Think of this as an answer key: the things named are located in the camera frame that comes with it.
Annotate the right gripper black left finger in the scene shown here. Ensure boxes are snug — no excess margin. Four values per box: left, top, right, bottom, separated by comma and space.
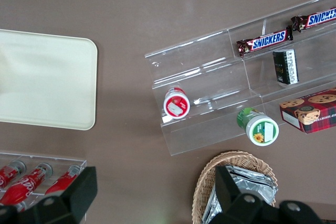
17, 166, 98, 224

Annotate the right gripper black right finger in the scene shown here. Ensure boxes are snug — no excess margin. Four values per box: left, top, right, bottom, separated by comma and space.
207, 166, 278, 224

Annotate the light wicker basket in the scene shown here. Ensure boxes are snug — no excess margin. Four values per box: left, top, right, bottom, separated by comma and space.
192, 151, 278, 224

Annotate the cream rectangular tray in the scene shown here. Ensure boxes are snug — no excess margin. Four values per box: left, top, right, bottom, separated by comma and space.
0, 29, 98, 131

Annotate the red Coca-Cola bottle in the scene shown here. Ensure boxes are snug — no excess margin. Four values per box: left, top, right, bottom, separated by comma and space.
14, 200, 28, 213
0, 163, 54, 206
0, 160, 27, 190
45, 165, 85, 196

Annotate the silver foil pack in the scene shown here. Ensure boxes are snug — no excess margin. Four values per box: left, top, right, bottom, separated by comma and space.
202, 182, 224, 224
227, 165, 279, 208

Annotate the clear acrylic bottle rack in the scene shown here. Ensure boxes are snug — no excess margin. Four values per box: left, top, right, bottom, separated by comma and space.
0, 150, 87, 224

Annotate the green lid snack cup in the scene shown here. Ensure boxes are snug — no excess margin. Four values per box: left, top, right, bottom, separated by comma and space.
236, 107, 280, 146

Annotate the red lid snack cup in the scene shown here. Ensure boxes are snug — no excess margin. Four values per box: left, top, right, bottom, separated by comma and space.
162, 87, 191, 119

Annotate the red tartan cookie box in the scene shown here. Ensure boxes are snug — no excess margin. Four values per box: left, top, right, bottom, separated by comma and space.
279, 87, 336, 135

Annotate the clear acrylic stepped display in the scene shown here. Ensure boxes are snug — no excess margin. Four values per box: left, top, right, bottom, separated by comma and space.
144, 0, 336, 156

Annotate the small black snack box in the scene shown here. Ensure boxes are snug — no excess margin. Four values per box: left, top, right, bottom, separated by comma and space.
272, 48, 300, 86

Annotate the Snickers chocolate bar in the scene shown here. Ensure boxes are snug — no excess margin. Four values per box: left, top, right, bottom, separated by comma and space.
236, 25, 295, 58
290, 6, 336, 34

